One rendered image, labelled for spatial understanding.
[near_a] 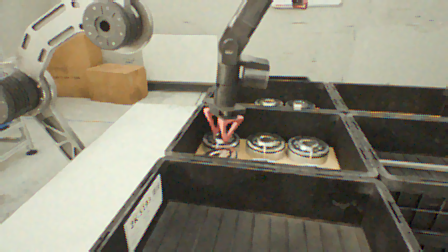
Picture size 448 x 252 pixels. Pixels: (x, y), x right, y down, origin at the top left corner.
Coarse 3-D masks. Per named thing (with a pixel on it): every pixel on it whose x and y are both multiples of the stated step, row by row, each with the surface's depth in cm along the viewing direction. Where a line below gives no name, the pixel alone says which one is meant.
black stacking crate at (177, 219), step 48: (144, 192) 44; (192, 192) 54; (240, 192) 52; (288, 192) 50; (336, 192) 48; (144, 240) 46; (192, 240) 47; (240, 240) 47; (288, 240) 48; (336, 240) 48; (384, 240) 41
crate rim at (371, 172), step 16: (288, 112) 75; (304, 112) 74; (320, 112) 74; (336, 112) 74; (352, 128) 65; (176, 144) 58; (224, 160) 52; (240, 160) 52; (256, 160) 52; (368, 160) 52; (368, 176) 47
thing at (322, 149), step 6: (294, 138) 75; (300, 138) 75; (306, 138) 75; (312, 138) 75; (288, 144) 72; (294, 144) 72; (318, 144) 71; (324, 144) 72; (294, 150) 69; (300, 150) 69; (306, 150) 69; (312, 150) 69; (318, 150) 69; (324, 150) 69
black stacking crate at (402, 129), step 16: (368, 128) 73; (384, 128) 72; (400, 128) 71; (416, 128) 70; (432, 128) 70; (384, 144) 74; (400, 144) 73; (416, 144) 72; (432, 144) 71; (400, 160) 71; (416, 160) 71; (432, 160) 71; (416, 176) 65; (432, 176) 65; (400, 192) 48; (400, 208) 49; (416, 208) 49; (432, 208) 49; (416, 224) 51; (432, 224) 50
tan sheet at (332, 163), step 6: (240, 144) 78; (198, 150) 75; (240, 150) 75; (330, 150) 75; (240, 156) 72; (246, 156) 72; (330, 156) 72; (276, 162) 70; (282, 162) 69; (288, 162) 69; (294, 162) 69; (330, 162) 70; (336, 162) 70; (330, 168) 67; (336, 168) 67
